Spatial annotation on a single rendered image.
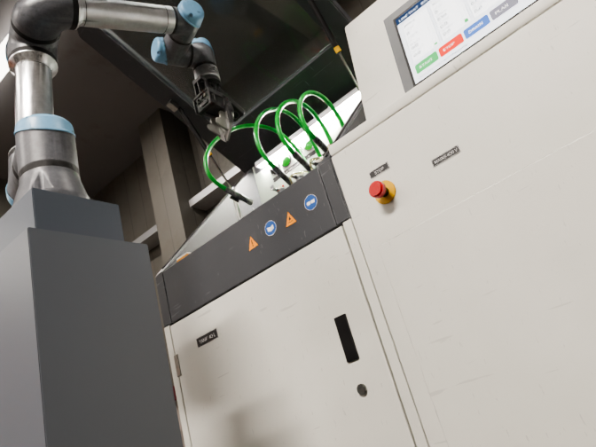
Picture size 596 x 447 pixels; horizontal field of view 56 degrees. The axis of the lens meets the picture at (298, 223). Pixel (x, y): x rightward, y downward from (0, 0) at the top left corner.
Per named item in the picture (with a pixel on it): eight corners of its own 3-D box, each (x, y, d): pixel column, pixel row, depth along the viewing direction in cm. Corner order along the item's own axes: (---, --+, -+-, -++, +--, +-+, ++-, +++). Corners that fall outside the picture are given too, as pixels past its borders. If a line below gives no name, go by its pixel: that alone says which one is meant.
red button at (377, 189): (369, 205, 117) (361, 184, 119) (379, 208, 120) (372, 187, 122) (388, 193, 114) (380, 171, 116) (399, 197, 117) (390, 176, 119)
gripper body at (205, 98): (195, 116, 165) (187, 84, 170) (217, 124, 171) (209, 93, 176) (212, 102, 161) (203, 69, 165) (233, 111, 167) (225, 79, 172)
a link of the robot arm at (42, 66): (11, 186, 117) (10, -1, 140) (3, 220, 128) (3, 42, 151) (73, 191, 123) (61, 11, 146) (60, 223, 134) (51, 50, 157)
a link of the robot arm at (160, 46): (159, 21, 162) (194, 28, 169) (147, 48, 171) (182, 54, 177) (164, 42, 159) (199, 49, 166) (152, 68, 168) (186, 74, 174)
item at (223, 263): (171, 323, 159) (162, 271, 166) (184, 323, 163) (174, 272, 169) (336, 225, 126) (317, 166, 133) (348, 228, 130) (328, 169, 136)
